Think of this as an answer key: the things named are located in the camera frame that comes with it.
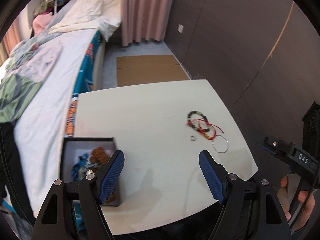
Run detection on brown wooden bead bracelet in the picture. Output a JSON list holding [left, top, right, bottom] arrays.
[[89, 146, 117, 204]]

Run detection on green patterned blanket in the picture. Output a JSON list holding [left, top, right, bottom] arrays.
[[0, 72, 43, 124]]

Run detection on pink curtain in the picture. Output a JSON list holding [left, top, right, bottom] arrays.
[[121, 0, 173, 47], [0, 18, 21, 64]]

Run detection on pink curtain left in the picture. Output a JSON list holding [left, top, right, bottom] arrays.
[[0, 18, 21, 64]]

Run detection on blue braided rope bracelet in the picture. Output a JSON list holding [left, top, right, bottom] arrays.
[[71, 152, 92, 182]]

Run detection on white duvet and pillows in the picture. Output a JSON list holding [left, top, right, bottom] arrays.
[[48, 0, 121, 41]]

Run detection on black garment on bed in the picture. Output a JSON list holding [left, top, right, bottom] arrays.
[[1, 122, 36, 225]]

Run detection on black jewelry box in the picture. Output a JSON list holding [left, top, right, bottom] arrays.
[[60, 136, 122, 207]]

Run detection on white wall socket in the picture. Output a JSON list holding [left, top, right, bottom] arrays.
[[178, 24, 184, 33]]

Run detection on thin silver bangle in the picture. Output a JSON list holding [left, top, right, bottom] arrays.
[[212, 135, 229, 154]]

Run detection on pink plush toy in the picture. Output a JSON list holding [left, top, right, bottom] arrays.
[[32, 12, 54, 36]]

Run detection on bed with white sheet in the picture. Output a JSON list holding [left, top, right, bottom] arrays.
[[1, 29, 99, 226]]

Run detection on white foam table board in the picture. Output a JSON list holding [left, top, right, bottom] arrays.
[[74, 80, 258, 235]]

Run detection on flattened brown cardboard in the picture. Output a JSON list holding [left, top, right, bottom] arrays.
[[117, 55, 189, 87]]

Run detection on person's right hand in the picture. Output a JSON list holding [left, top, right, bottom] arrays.
[[276, 173, 317, 238]]

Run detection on teal printed bed skirt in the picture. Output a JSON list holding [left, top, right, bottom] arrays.
[[65, 31, 101, 137]]

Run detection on pale printed t-shirt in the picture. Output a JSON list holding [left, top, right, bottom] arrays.
[[17, 41, 63, 83]]

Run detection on pink curtain right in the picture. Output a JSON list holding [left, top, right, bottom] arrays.
[[121, 0, 173, 47]]

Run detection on red string bead bracelet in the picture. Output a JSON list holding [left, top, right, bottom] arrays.
[[186, 118, 225, 141]]

